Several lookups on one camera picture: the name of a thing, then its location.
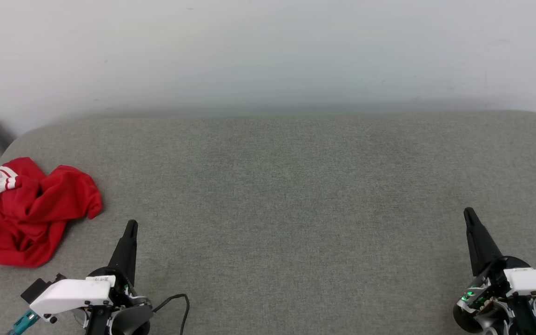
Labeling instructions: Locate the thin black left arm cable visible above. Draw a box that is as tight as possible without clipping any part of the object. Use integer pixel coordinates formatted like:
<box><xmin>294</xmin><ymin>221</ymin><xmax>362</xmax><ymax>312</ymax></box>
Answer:
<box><xmin>152</xmin><ymin>293</ymin><xmax>190</xmax><ymax>335</ymax></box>

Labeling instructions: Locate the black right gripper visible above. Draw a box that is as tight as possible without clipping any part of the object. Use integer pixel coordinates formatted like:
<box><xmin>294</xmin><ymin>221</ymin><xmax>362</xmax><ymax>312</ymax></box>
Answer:
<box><xmin>453</xmin><ymin>207</ymin><xmax>534</xmax><ymax>335</ymax></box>

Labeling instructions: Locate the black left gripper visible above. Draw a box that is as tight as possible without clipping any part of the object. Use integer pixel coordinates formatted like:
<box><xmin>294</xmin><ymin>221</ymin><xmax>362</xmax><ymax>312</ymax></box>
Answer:
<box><xmin>87</xmin><ymin>220</ymin><xmax>153</xmax><ymax>311</ymax></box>

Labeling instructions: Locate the red shirt with white sleeves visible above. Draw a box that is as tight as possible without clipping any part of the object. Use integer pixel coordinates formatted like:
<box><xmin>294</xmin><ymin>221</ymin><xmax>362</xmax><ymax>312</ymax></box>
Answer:
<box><xmin>0</xmin><ymin>157</ymin><xmax>103</xmax><ymax>268</ymax></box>

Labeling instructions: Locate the teal camera cable connector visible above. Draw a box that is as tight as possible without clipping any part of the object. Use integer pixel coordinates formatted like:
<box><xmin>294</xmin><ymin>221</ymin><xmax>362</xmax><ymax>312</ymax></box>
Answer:
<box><xmin>7</xmin><ymin>309</ymin><xmax>40</xmax><ymax>335</ymax></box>

